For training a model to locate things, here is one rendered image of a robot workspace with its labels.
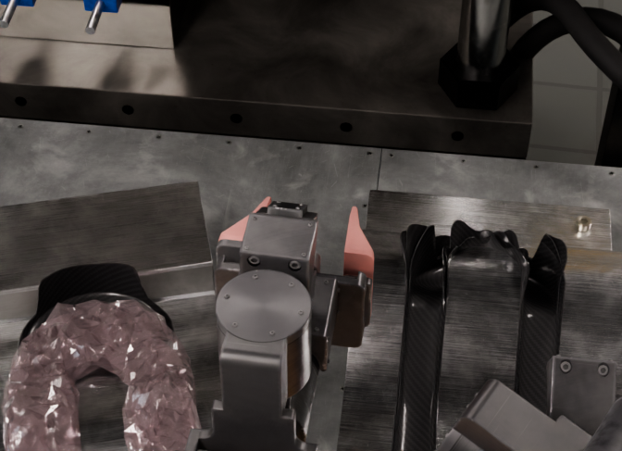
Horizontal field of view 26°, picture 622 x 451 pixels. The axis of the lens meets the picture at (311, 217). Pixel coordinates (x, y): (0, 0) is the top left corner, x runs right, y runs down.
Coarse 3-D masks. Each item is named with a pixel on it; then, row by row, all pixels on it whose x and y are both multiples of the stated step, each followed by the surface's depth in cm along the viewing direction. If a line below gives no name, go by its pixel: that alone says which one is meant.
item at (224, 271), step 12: (228, 264) 90; (216, 276) 91; (228, 276) 90; (324, 276) 90; (336, 276) 90; (348, 276) 90; (360, 276) 90; (216, 288) 92; (348, 288) 89; (360, 288) 89; (348, 300) 90; (360, 300) 90; (348, 312) 91; (360, 312) 91; (336, 324) 92; (348, 324) 92; (360, 324) 92; (336, 336) 93; (348, 336) 93; (360, 336) 93; (312, 360) 87
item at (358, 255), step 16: (352, 208) 97; (352, 224) 95; (352, 240) 92; (352, 256) 91; (368, 256) 91; (352, 272) 92; (368, 272) 92; (368, 288) 92; (368, 304) 93; (368, 320) 95
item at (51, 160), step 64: (0, 128) 163; (64, 128) 163; (128, 128) 163; (0, 192) 156; (64, 192) 156; (256, 192) 156; (320, 192) 156; (448, 192) 156; (512, 192) 156; (576, 192) 156; (320, 256) 149; (320, 384) 137; (320, 448) 131
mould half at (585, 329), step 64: (384, 192) 147; (384, 256) 131; (576, 256) 131; (384, 320) 128; (448, 320) 127; (512, 320) 127; (576, 320) 127; (384, 384) 126; (448, 384) 126; (512, 384) 125; (384, 448) 121
